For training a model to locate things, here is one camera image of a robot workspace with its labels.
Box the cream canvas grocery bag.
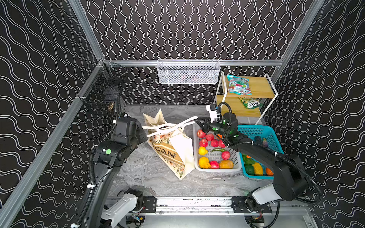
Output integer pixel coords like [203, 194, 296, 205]
[143, 110, 198, 180]

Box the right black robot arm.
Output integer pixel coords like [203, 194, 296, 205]
[195, 114, 324, 205]

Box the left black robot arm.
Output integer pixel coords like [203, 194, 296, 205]
[71, 113, 148, 228]

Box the green Fox's candy bag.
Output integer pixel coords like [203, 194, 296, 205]
[239, 97, 263, 109]

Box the green red snack bag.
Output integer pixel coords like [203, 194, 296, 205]
[227, 75, 252, 96]

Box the red apple right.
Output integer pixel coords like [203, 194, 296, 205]
[218, 140, 226, 148]

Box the red apple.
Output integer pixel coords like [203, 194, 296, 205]
[205, 134, 214, 142]
[210, 161, 220, 169]
[197, 129, 206, 139]
[218, 140, 226, 148]

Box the red apple middle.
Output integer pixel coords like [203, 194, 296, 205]
[205, 134, 214, 142]

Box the green chili pepper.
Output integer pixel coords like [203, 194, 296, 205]
[211, 148, 226, 153]

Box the red apple back left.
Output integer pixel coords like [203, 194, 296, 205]
[197, 129, 206, 139]

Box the brass fitting in basket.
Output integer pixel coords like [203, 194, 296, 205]
[107, 102, 115, 111]

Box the white plastic fruit basket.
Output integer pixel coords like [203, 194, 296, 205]
[193, 123, 242, 173]

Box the dark green cucumber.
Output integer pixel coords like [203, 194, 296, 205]
[254, 136, 262, 144]

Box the small yellow lemon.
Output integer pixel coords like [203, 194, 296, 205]
[198, 146, 208, 156]

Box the yellow orange mango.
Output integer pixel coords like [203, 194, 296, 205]
[219, 160, 234, 169]

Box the white wooden two-tier shelf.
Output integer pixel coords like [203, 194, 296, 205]
[214, 72, 279, 125]

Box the red apple front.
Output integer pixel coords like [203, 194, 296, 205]
[210, 161, 220, 169]

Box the purple eggplant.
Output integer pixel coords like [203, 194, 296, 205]
[262, 138, 269, 148]

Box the yellow bumpy lemon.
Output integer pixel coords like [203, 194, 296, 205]
[199, 156, 211, 169]

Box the green avocado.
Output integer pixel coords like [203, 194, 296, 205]
[244, 164, 255, 176]

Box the teal plastic vegetable basket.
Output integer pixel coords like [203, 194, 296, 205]
[238, 125, 284, 181]

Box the orange pumpkin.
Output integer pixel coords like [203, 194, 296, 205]
[266, 168, 274, 176]

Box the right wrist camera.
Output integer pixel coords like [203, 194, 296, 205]
[206, 104, 218, 123]

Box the black wire wall basket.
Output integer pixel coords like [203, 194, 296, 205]
[81, 62, 130, 116]

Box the white wire wall basket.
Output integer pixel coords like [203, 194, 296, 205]
[156, 59, 221, 84]

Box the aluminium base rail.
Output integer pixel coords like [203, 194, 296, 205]
[81, 195, 311, 216]

